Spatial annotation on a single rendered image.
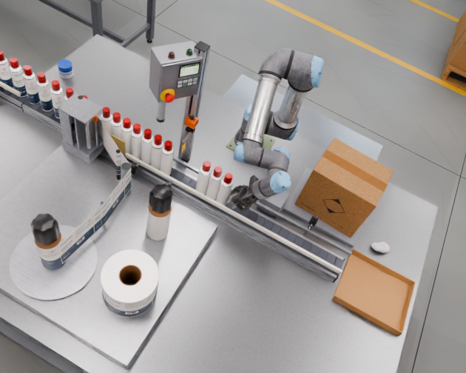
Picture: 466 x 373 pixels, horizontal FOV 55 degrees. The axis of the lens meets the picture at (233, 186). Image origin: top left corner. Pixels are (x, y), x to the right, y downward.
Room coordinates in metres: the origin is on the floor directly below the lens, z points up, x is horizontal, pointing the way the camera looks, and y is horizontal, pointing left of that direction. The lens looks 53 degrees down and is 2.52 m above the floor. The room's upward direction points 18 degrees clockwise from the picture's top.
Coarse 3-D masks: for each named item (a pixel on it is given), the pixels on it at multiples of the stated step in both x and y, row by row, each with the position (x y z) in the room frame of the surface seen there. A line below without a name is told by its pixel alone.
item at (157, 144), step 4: (156, 136) 1.22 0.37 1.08; (160, 136) 1.22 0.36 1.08; (156, 140) 1.20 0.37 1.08; (160, 140) 1.21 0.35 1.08; (152, 144) 1.20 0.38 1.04; (156, 144) 1.20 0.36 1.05; (160, 144) 1.21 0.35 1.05; (152, 148) 1.20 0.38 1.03; (156, 148) 1.19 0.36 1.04; (160, 148) 1.20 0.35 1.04; (152, 152) 1.19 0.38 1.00; (156, 152) 1.19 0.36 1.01; (160, 152) 1.20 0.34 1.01; (152, 156) 1.19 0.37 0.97; (156, 156) 1.19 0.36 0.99; (160, 156) 1.20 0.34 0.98; (152, 160) 1.19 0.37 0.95; (156, 160) 1.19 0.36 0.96; (160, 160) 1.20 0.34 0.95; (152, 164) 1.19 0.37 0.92; (156, 164) 1.19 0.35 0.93; (160, 164) 1.20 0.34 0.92; (156, 168) 1.19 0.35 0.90
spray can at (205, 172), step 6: (204, 162) 1.16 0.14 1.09; (204, 168) 1.15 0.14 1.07; (210, 168) 1.18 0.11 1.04; (204, 174) 1.14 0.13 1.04; (210, 174) 1.15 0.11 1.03; (198, 180) 1.14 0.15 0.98; (204, 180) 1.14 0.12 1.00; (198, 186) 1.14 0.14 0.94; (204, 186) 1.14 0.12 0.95; (204, 192) 1.15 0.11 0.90
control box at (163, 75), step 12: (156, 48) 1.28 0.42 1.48; (168, 48) 1.30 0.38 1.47; (180, 48) 1.32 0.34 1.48; (192, 48) 1.34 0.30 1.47; (156, 60) 1.23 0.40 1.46; (168, 60) 1.24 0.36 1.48; (180, 60) 1.26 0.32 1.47; (192, 60) 1.29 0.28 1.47; (156, 72) 1.23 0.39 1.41; (168, 72) 1.22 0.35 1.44; (156, 84) 1.22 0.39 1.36; (168, 84) 1.23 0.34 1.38; (156, 96) 1.22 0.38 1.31; (180, 96) 1.26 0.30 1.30
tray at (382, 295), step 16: (352, 256) 1.12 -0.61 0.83; (352, 272) 1.04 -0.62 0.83; (368, 272) 1.06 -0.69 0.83; (384, 272) 1.09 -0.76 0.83; (352, 288) 0.96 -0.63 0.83; (368, 288) 0.99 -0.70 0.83; (384, 288) 1.01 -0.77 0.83; (400, 288) 1.04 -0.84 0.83; (352, 304) 0.89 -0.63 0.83; (368, 304) 0.91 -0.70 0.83; (384, 304) 0.93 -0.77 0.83; (400, 304) 0.96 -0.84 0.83; (384, 320) 0.86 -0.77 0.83; (400, 320) 0.89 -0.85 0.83
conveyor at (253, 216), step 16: (48, 112) 1.32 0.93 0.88; (128, 160) 1.20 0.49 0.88; (160, 176) 1.17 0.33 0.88; (176, 176) 1.20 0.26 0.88; (272, 224) 1.11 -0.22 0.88; (272, 240) 1.04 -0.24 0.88; (288, 240) 1.06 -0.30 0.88; (304, 240) 1.09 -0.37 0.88; (304, 256) 1.01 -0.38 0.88; (320, 256) 1.04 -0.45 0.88; (336, 256) 1.06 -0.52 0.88; (336, 272) 0.98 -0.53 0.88
